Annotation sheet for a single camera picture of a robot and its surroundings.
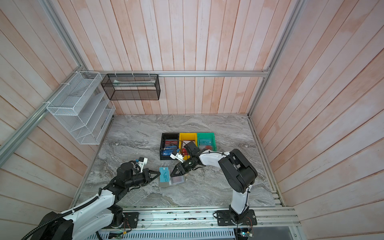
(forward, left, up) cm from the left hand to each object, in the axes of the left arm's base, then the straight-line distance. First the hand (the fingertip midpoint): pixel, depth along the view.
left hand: (160, 176), depth 80 cm
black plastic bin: (+26, -3, -6) cm, 26 cm away
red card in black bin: (+27, -5, -6) cm, 28 cm away
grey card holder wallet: (0, -8, -7) cm, 11 cm away
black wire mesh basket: (+59, +25, +17) cm, 66 cm away
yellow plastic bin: (+27, -13, -3) cm, 30 cm away
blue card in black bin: (+19, -1, -7) cm, 21 cm away
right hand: (+2, -7, -3) cm, 8 cm away
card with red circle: (+22, -29, -5) cm, 37 cm away
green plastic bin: (+28, -28, -5) cm, 40 cm away
